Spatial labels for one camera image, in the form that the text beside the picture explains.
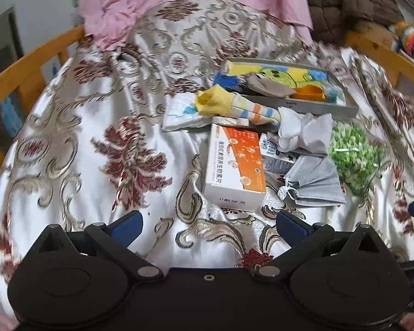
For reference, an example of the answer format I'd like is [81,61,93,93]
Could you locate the yellow striped sock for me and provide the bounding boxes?
[195,86,283,126]

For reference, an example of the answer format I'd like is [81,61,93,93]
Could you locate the blue face mask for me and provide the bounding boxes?
[322,79,349,106]

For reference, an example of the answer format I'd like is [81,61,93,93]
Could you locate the white orange medicine box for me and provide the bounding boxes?
[202,123,268,212]

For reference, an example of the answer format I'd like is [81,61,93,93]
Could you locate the grey face mask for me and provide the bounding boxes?
[278,155,347,209]

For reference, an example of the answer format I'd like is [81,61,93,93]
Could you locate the dark framed panel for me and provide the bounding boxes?
[0,5,25,87]

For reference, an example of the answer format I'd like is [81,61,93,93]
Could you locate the wooden bed frame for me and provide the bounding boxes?
[0,24,85,176]

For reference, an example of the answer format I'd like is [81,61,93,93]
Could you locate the taupe cloth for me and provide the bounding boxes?
[245,74,297,97]

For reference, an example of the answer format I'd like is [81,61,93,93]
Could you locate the grey tray box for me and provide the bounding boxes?
[221,57,360,119]

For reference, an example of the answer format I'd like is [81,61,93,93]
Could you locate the brown quilted jacket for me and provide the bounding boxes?
[304,0,406,47]

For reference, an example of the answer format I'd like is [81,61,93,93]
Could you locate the white grey cloth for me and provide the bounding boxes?
[276,108,333,156]

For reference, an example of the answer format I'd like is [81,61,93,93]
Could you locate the floral satin blanket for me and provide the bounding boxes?
[0,0,414,318]

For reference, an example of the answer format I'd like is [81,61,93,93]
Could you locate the yellow cartoon towel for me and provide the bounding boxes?
[214,60,332,94]

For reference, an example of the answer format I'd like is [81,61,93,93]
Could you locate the wooden bed rail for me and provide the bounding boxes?
[345,29,414,92]

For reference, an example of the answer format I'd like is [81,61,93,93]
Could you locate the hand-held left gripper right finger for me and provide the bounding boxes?
[253,210,383,280]

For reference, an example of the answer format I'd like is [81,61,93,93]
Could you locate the beige flat object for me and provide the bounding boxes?
[212,116,250,128]

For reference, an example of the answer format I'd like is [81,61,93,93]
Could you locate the white blue printed cloth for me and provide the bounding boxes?
[162,93,214,132]

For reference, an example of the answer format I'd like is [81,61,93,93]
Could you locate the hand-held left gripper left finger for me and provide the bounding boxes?
[38,210,164,280]

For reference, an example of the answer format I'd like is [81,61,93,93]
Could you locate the colourful patterned cloth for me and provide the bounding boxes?
[388,21,414,66]

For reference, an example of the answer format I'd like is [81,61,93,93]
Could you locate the blue patterned object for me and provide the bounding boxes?
[0,95,25,138]

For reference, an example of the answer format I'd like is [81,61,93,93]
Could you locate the small milk carton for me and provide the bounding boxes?
[259,134,299,175]

